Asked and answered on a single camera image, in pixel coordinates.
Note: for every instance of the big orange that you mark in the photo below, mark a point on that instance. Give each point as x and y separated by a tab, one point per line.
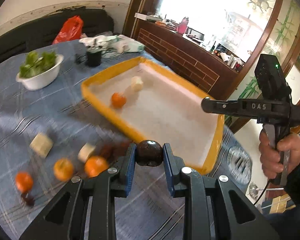
95	165

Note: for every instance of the white crumpled cloth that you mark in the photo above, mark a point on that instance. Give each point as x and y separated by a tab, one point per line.
120	43

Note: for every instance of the white bowl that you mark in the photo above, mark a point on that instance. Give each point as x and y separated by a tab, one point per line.
42	80

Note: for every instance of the right forearm dark sleeve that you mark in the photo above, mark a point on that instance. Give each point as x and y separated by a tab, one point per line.
287	224

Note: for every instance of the black cup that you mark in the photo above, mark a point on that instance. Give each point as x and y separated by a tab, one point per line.
93	57

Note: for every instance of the black sofa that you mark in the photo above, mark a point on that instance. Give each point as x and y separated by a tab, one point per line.
42	32

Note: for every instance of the small dark plum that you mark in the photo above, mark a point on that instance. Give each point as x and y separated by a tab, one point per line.
28	199

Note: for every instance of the red plastic bag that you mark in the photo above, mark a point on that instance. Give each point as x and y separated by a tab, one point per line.
71	30

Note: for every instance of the orange mandarin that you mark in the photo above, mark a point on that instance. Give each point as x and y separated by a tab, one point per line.
23	181
118	100

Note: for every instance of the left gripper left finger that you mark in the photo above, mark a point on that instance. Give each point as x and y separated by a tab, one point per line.
86	204

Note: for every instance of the blue plaid tablecloth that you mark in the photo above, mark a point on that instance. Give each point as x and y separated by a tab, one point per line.
60	112

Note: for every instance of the large white yam chunk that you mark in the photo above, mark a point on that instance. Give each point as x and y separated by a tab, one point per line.
41	145

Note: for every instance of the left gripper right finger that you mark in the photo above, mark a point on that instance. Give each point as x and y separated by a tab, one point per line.
216	200

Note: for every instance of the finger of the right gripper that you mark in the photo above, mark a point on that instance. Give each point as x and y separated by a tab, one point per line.
231	107

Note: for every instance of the green lettuce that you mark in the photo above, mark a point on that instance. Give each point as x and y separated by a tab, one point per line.
36	64

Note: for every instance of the yellowish mandarin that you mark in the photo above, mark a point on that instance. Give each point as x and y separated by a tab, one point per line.
63	169

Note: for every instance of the small white yam piece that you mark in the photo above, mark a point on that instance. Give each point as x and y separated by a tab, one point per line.
85	152

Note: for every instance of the pink bottle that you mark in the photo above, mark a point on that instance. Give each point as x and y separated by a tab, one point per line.
182	27

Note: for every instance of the yellow white tray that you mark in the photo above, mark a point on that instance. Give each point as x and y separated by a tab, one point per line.
167	109

